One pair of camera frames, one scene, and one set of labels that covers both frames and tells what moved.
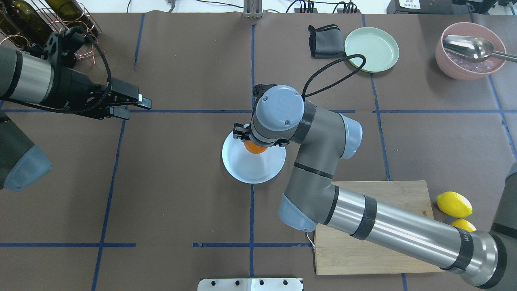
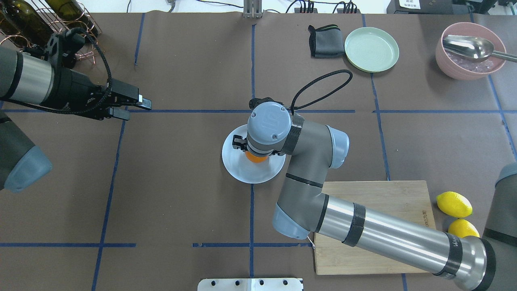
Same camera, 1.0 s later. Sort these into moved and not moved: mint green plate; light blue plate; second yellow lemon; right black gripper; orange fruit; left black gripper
Moved: orange fruit; right black gripper
Not moved: mint green plate; left black gripper; light blue plate; second yellow lemon
